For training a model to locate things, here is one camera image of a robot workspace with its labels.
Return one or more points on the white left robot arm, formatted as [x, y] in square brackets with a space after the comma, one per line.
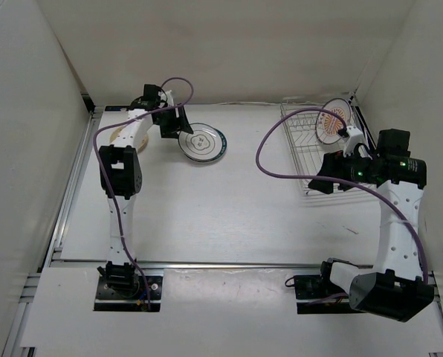
[121, 179]

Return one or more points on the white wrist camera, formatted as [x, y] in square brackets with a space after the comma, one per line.
[166, 99]
[352, 137]

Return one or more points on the white front cover board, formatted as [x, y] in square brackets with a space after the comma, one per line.
[213, 313]

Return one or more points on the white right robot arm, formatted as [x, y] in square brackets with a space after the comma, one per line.
[396, 286]

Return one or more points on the cream plate with calligraphy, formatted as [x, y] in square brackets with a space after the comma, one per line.
[142, 143]

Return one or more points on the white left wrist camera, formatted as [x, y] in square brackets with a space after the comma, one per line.
[166, 99]

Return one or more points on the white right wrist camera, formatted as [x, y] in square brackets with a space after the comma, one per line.
[352, 137]

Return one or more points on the white plate flower outline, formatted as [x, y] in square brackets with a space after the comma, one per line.
[197, 129]

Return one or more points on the white plate green rim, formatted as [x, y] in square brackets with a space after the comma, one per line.
[223, 147]

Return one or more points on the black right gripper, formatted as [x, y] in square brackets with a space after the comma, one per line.
[334, 163]

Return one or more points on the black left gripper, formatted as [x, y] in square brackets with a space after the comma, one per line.
[178, 124]

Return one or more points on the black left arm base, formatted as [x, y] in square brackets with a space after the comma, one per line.
[109, 299]

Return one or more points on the white plate orange pattern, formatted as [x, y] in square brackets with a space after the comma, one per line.
[327, 125]

